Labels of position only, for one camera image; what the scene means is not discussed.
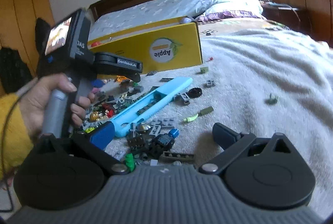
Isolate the yellow sleeve forearm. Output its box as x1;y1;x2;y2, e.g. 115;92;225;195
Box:
1;94;33;174

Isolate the person's left hand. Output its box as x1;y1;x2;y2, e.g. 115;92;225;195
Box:
19;74;95;137

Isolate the light blue plastic case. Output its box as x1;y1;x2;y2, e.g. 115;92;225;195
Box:
110;77;193;138

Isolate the black hanging jacket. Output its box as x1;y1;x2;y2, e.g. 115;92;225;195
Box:
34;17;51;54

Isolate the orange wooden wardrobe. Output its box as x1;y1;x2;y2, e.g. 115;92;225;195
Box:
1;0;54;76

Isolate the white fluffy blanket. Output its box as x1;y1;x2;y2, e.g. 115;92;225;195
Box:
140;20;332;218

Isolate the yellow cardboard box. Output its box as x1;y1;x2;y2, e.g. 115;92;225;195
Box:
87;16;203;74

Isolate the white ping pong ball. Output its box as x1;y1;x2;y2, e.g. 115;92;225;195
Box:
180;17;192;24

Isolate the purple pillow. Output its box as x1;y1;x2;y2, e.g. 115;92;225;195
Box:
196;10;265;22

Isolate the light blue floral duvet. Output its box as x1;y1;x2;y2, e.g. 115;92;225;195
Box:
89;0;263;41

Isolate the wooden sideboard cabinet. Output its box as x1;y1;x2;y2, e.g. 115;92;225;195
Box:
262;0;332;47

